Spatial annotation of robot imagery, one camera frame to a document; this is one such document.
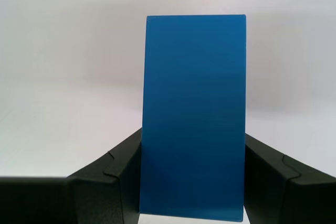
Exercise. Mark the blue rectangular block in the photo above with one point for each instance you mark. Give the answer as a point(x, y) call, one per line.
point(194, 116)

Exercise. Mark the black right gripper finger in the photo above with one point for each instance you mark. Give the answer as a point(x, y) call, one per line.
point(288, 197)
point(92, 197)

